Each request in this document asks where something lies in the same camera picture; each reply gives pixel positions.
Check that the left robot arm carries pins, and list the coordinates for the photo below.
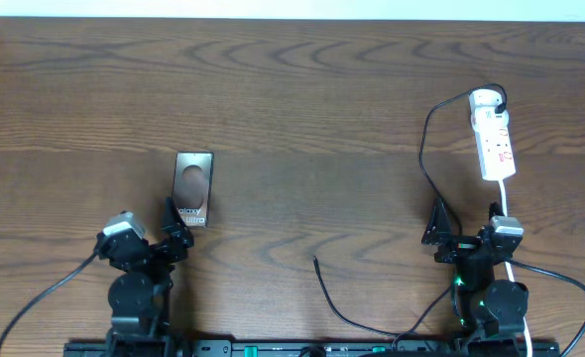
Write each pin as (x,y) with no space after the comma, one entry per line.
(140,297)

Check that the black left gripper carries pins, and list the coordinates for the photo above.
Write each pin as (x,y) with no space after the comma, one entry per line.
(177,240)

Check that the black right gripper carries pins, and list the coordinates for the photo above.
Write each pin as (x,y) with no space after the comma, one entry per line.
(437,235)

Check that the white power strip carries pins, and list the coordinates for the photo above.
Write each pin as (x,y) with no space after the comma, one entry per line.
(495,152)

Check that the white USB charger plug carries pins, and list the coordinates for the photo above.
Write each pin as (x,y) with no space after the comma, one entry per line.
(485,97)

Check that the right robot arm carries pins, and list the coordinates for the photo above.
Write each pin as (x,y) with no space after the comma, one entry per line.
(491,311)

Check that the bronze Samsung Galaxy smartphone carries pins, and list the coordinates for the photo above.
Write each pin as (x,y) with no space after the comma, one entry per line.
(192,186)

